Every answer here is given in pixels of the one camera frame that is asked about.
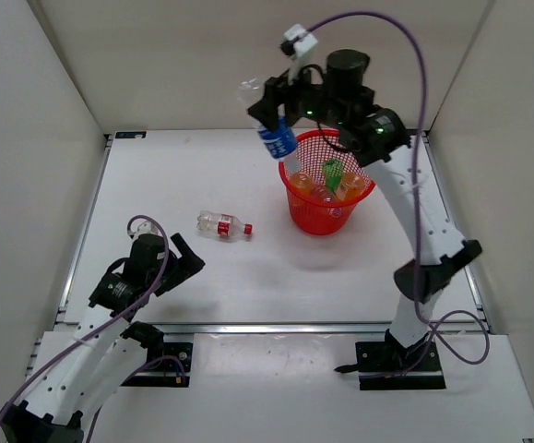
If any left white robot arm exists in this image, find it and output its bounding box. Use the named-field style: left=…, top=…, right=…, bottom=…
left=0, top=233, right=205, bottom=442

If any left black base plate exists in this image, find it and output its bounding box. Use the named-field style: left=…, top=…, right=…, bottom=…
left=122, top=335, right=194, bottom=389

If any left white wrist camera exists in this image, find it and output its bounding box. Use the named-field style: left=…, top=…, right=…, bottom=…
left=127, top=221, right=160, bottom=241

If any left black corner label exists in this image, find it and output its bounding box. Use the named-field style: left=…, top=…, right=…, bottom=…
left=114, top=131, right=147, bottom=139

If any orange juice bottle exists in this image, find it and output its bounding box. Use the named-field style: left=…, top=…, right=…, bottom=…
left=336, top=172, right=367, bottom=201
left=289, top=172, right=314, bottom=196

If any clear ribbed water bottle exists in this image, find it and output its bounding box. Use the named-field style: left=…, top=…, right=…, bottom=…
left=311, top=185, right=342, bottom=219

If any blue label clear bottle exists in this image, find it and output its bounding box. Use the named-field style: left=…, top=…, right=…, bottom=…
left=236, top=78, right=302, bottom=174

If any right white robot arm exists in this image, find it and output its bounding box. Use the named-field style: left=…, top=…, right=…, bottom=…
left=246, top=49, right=481, bottom=374

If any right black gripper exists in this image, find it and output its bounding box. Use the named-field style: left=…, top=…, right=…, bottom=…
left=253, top=56, right=349, bottom=131

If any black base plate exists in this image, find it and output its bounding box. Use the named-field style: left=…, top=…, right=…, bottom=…
left=122, top=335, right=194, bottom=389
left=335, top=341, right=446, bottom=391

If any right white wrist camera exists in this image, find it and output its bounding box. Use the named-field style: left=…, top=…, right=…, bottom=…
left=279, top=24, right=318, bottom=85

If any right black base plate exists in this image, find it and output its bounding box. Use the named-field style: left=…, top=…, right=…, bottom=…
left=335, top=341, right=446, bottom=391

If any green soda bottle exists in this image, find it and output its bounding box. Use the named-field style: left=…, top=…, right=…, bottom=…
left=322, top=158, right=344, bottom=194

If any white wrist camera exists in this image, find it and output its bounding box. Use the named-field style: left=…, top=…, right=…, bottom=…
left=127, top=221, right=160, bottom=241
left=279, top=24, right=318, bottom=85

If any red plastic mesh bin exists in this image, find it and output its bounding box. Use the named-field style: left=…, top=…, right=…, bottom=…
left=279, top=129, right=375, bottom=235

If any red label clear bottle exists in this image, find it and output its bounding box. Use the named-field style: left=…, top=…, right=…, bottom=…
left=196, top=210, right=253, bottom=239

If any aluminium table rail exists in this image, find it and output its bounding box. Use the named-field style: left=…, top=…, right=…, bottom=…
left=53, top=133, right=484, bottom=336

